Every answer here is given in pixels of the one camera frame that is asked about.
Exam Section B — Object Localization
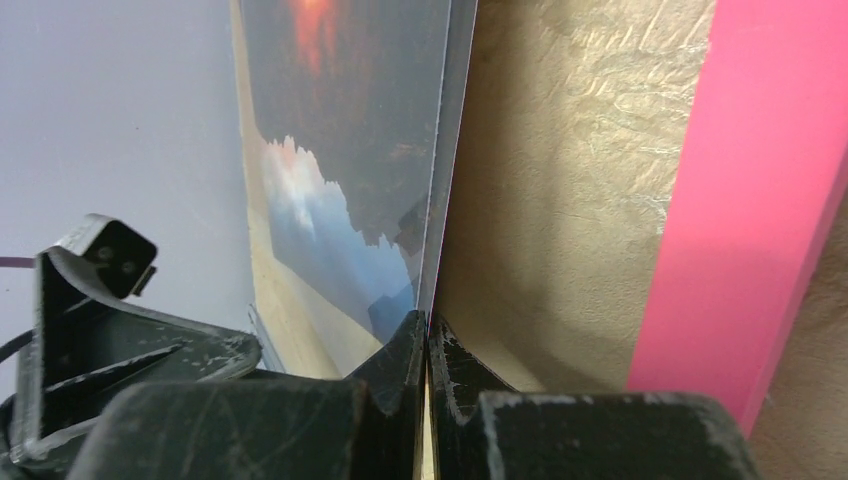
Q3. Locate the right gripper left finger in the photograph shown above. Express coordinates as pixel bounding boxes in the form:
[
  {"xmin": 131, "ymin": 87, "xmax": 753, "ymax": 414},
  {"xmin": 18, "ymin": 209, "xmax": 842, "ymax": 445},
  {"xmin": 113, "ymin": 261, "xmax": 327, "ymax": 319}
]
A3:
[{"xmin": 69, "ymin": 311, "xmax": 427, "ymax": 480}]

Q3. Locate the landscape photo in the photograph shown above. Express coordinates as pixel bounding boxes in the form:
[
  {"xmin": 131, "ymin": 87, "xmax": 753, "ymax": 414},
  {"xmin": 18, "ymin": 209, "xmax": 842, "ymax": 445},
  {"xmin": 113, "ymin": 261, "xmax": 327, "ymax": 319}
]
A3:
[{"xmin": 230, "ymin": 1, "xmax": 478, "ymax": 378}]

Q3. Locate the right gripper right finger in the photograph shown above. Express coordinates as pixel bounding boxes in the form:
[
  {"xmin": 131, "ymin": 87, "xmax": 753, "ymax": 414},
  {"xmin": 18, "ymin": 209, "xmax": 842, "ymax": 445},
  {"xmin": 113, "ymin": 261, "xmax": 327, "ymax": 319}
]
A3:
[{"xmin": 428, "ymin": 316, "xmax": 762, "ymax": 479}]

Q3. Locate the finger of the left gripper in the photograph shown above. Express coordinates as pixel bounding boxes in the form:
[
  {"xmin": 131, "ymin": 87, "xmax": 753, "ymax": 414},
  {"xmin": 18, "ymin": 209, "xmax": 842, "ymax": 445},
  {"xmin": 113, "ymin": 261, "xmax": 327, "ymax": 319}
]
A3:
[{"xmin": 9, "ymin": 214, "xmax": 261, "ymax": 464}]

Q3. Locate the pink picture frame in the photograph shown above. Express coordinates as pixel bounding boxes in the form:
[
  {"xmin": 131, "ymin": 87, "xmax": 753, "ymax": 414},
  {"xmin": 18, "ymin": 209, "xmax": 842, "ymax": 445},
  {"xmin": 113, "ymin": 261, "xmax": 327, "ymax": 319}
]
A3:
[{"xmin": 627, "ymin": 1, "xmax": 847, "ymax": 432}]

